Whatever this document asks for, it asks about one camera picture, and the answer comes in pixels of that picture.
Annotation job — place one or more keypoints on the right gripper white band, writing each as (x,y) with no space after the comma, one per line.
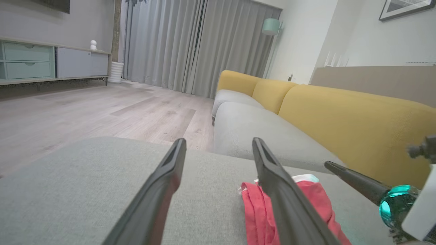
(422,211)

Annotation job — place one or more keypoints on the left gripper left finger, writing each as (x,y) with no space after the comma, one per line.
(150,211)

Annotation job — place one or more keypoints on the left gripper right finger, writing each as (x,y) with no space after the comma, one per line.
(293,217)

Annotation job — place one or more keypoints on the red shorts white stripe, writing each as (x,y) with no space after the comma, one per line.
(259,217)

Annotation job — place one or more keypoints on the yellow sofa backrest cushion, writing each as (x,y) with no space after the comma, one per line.
(236,81)
(272,93)
(357,129)

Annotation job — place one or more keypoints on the grey fabric ottoman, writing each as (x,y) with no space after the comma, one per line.
(68,190)

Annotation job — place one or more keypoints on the grey sofa seat cushion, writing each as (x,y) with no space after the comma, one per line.
(228,97)
(259,129)

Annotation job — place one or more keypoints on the beige low partition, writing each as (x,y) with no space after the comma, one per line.
(374,80)

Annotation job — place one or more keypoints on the white ribbed floor vase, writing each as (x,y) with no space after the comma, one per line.
(115,72)

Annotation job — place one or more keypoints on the white and green TV cabinet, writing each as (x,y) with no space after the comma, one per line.
(78,63)

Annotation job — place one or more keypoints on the grey curtain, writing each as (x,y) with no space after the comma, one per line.
(177,44)

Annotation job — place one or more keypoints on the small white figurine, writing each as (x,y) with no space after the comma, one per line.
(93,45)

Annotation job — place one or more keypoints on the mint floor lamp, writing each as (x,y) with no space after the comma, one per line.
(270,26)

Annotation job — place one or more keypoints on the black framed wall picture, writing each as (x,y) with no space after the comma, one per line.
(405,6)

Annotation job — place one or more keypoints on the wall-mounted black television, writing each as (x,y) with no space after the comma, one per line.
(56,5)

